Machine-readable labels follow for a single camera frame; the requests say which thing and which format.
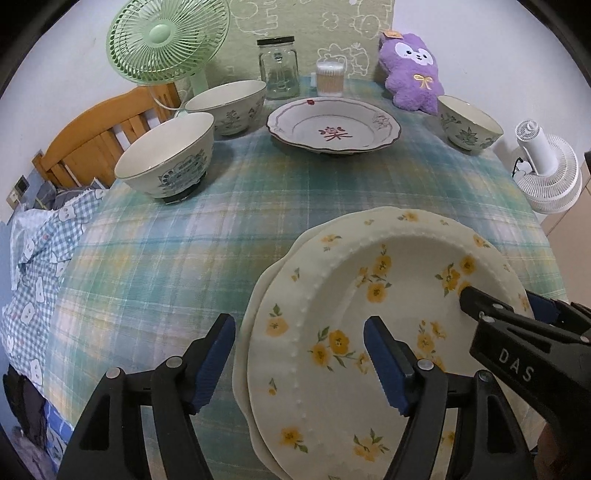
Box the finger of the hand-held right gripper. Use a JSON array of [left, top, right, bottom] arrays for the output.
[[526, 290, 591, 334], [459, 285, 591, 346]]

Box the plaid tablecloth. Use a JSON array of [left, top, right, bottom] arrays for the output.
[[44, 76, 568, 480]]

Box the large blue pattern bowl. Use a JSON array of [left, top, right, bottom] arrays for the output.
[[114, 112, 216, 204]]

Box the purple plush toy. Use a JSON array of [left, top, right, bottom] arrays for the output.
[[379, 28, 445, 114]]

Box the medium blue pattern bowl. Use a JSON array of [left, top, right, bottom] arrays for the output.
[[185, 80, 267, 136]]

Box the red pattern plate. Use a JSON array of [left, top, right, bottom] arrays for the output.
[[266, 97, 402, 158]]

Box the cotton swab container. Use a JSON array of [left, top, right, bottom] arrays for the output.
[[315, 59, 346, 97]]

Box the dark cloth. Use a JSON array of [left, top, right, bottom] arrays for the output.
[[0, 360, 47, 444]]

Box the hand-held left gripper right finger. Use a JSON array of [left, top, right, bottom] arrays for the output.
[[363, 315, 539, 480]]

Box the green printed wall cloth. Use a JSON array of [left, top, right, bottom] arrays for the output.
[[210, 0, 395, 81]]

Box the glass jar with black lid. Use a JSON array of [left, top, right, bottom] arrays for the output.
[[257, 37, 301, 100]]

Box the blue gingham blanket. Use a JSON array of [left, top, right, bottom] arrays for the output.
[[0, 187, 109, 388]]

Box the white standing fan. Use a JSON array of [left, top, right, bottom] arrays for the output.
[[510, 119, 583, 214]]

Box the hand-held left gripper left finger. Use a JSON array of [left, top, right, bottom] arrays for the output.
[[55, 313, 237, 480]]

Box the white fan cable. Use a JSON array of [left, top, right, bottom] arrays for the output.
[[150, 82, 190, 116]]

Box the green desk fan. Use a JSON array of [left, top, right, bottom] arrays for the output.
[[106, 0, 230, 100]]

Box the yellow flower plate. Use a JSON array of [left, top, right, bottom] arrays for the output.
[[231, 207, 513, 480], [246, 222, 536, 480]]

